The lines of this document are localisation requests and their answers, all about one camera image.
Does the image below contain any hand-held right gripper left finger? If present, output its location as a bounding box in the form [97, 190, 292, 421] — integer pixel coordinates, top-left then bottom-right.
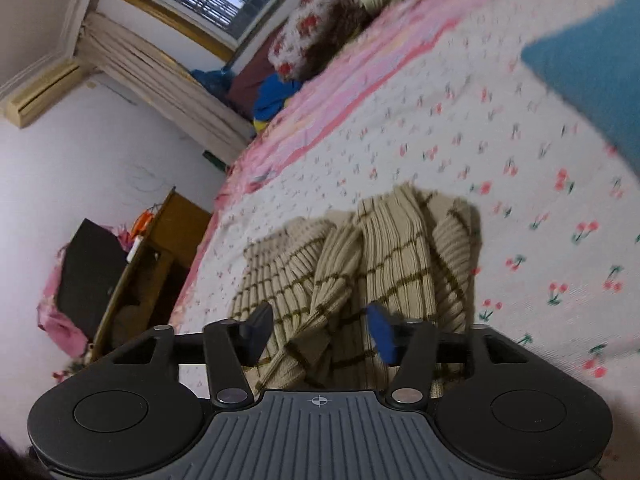
[107, 302, 275, 408]

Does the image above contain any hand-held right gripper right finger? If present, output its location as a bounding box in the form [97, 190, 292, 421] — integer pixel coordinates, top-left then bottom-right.
[366, 304, 533, 408]

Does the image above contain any beige striped knit sweater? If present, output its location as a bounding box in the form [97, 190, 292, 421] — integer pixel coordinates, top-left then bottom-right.
[230, 185, 483, 400]

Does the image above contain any wooden cabinet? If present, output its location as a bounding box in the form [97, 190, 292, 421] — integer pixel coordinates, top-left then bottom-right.
[90, 187, 213, 367]

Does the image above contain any black television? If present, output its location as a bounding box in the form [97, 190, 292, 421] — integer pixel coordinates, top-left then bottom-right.
[55, 218, 132, 342]

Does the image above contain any pink striped cherry-print bedsheet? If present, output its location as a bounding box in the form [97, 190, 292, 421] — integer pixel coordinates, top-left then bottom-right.
[167, 0, 640, 480]

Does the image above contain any blue and yellow garment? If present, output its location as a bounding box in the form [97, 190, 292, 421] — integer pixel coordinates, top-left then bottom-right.
[252, 74, 304, 133]

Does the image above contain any blue plastic bag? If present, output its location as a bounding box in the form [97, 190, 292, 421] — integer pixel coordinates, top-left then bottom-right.
[191, 66, 237, 107]

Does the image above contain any maroon bed headboard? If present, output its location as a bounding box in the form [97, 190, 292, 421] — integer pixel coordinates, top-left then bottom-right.
[226, 0, 383, 118]

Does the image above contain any beige curtain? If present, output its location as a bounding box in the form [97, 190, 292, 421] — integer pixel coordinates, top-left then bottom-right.
[80, 12, 257, 162]

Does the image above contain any red floral white pillow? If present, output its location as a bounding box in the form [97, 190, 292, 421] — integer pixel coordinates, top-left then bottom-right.
[268, 0, 346, 80]

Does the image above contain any brown fuzzy pillow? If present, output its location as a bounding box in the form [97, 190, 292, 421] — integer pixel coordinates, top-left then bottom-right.
[300, 0, 375, 80]

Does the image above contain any cream air conditioner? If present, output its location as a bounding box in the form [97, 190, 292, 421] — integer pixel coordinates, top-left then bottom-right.
[4, 59, 84, 129]

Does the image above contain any teal cloth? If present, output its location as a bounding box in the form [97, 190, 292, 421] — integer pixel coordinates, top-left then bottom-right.
[520, 0, 640, 181]

